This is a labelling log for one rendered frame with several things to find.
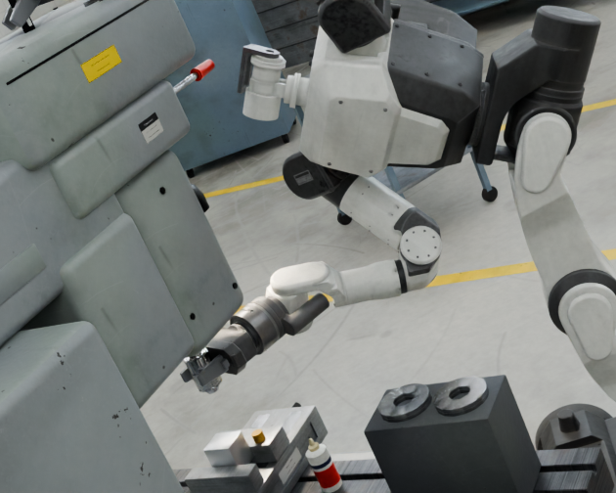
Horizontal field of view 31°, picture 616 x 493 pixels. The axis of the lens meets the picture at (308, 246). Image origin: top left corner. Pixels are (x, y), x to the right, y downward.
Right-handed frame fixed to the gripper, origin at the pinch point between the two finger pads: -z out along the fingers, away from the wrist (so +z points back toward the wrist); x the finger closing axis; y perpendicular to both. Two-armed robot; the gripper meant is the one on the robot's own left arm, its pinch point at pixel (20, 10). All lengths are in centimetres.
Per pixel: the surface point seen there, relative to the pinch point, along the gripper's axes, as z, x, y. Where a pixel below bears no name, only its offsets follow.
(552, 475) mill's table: -33, -51, -96
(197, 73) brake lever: 8.7, -4.2, -30.8
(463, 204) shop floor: 157, 203, -314
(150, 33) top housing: 6.2, -9.5, -17.2
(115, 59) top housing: -2.6, -12.5, -12.5
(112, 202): -22.9, -14.0, -21.9
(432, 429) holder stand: -35, -43, -74
